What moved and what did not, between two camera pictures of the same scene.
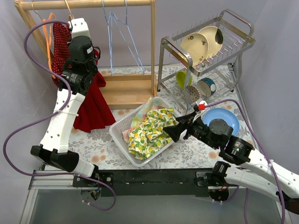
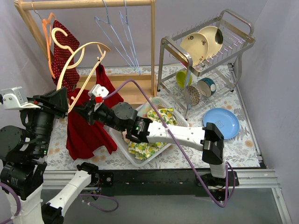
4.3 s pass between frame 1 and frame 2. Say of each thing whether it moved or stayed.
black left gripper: moved
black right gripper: moved
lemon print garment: stayed
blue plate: stayed
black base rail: stayed
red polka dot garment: stayed
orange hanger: stayed
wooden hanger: moved
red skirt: moved
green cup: stayed
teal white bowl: stayed
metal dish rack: stayed
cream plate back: stayed
